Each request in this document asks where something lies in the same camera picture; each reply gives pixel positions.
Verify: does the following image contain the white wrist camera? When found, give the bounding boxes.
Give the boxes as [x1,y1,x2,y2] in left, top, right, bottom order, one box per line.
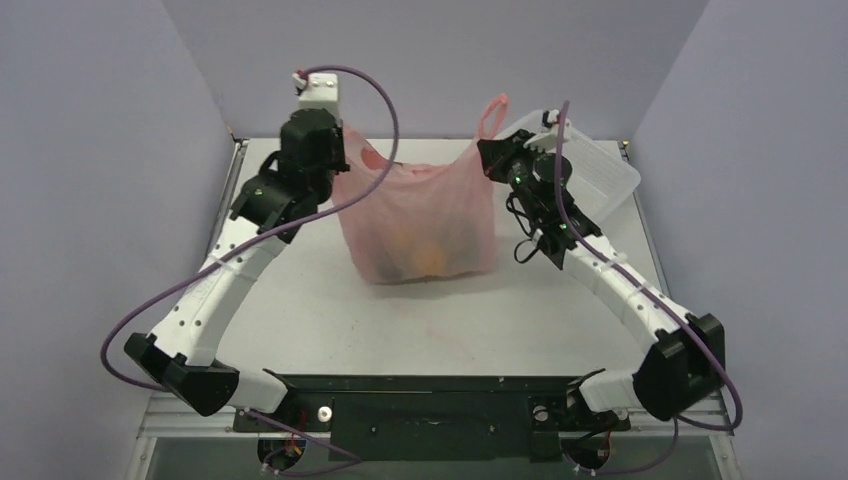
[292,72,341,124]
[524,110,572,153]

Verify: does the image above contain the white plastic basket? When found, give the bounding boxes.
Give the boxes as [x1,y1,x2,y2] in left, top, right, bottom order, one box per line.
[494,109,641,238]

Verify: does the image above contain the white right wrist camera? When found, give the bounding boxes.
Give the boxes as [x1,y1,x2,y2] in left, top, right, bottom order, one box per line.
[524,110,572,153]

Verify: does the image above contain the yellow fake lemon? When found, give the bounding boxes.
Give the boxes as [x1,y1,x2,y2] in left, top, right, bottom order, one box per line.
[409,244,449,277]

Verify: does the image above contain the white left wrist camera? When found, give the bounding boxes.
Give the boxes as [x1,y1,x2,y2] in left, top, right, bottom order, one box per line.
[292,72,341,124]

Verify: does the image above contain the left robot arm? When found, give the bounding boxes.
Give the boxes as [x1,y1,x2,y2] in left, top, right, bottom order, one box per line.
[124,109,348,430]

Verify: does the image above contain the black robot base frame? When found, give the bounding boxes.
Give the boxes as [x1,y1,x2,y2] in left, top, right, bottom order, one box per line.
[233,375,631,462]

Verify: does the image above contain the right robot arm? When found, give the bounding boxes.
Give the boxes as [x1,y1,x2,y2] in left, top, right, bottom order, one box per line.
[477,130,726,427]

